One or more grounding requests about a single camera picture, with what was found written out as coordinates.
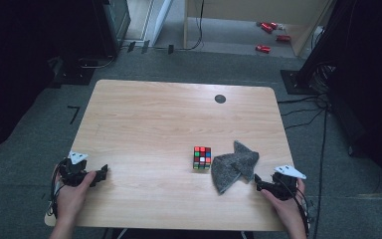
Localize dark curtain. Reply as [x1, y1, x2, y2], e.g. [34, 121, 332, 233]
[327, 0, 382, 192]
[0, 0, 108, 158]

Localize right hand-held gripper cable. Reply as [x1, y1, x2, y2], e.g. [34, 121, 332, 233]
[272, 172, 314, 238]

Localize black hanging cable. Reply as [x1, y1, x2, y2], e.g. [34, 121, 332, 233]
[170, 0, 206, 52]

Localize grey fluffy cloth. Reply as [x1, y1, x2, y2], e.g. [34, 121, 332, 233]
[210, 139, 261, 196]

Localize bundle of black cables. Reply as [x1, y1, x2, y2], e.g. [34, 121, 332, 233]
[309, 61, 338, 96]

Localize left hand-held gripper cable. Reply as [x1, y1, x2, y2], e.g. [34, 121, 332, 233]
[48, 158, 68, 218]

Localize multicoloured puzzle cube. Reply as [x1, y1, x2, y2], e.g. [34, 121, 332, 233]
[192, 145, 212, 170]

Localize person's left hand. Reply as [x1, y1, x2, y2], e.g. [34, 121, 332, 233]
[54, 169, 97, 222]

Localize black stand base plate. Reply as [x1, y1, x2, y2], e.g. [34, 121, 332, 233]
[280, 69, 317, 96]
[48, 56, 96, 89]

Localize black stand pole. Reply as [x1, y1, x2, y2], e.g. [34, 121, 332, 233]
[296, 0, 357, 88]

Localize long black floor cable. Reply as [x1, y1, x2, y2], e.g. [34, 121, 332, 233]
[312, 106, 330, 239]

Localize hand-held gripper cable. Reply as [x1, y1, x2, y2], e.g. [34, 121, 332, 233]
[48, 158, 68, 218]
[272, 172, 314, 238]

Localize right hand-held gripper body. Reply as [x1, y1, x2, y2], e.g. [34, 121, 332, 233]
[268, 164, 307, 202]

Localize black cabinet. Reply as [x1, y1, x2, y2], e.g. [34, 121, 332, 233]
[93, 0, 132, 58]

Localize person's right hand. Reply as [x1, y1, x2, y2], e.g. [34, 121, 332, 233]
[260, 178, 308, 227]

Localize white board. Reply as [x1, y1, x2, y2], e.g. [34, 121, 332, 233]
[142, 0, 174, 46]

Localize black coiled cable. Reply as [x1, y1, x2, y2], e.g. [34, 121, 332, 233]
[77, 54, 116, 70]

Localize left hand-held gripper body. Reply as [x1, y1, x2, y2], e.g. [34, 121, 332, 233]
[59, 150, 91, 187]

